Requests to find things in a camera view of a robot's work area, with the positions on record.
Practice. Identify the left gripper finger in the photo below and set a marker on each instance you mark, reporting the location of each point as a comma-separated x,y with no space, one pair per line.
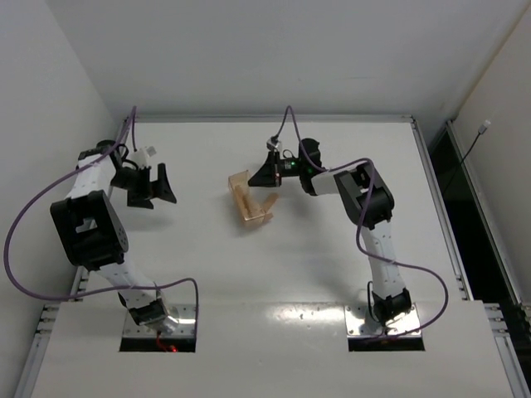
160,188
137,201

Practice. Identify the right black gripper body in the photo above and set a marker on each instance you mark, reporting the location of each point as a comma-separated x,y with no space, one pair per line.
276,167

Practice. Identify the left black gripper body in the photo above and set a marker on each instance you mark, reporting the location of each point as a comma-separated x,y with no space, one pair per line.
145,187

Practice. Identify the clear amber plastic box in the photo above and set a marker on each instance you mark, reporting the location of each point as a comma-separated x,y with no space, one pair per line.
250,210

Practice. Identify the wood block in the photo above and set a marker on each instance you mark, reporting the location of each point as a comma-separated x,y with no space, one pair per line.
269,202

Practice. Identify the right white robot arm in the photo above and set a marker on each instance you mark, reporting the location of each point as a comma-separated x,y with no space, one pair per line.
368,204

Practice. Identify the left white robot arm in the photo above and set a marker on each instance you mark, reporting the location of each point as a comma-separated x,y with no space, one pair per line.
95,239

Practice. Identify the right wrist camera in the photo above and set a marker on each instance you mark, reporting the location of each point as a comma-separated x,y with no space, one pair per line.
274,144

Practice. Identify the aluminium table frame rail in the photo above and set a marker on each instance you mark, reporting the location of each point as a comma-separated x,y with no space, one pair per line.
274,118

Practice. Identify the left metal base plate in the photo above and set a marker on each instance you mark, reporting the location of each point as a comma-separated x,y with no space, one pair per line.
179,323

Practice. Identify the metal base plate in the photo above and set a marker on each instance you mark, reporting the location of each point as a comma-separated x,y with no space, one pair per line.
360,324
179,323

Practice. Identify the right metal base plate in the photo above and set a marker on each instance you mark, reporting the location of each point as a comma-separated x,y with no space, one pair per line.
360,324

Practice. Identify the black cable white plug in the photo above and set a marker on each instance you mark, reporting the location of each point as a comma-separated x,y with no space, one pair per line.
448,161

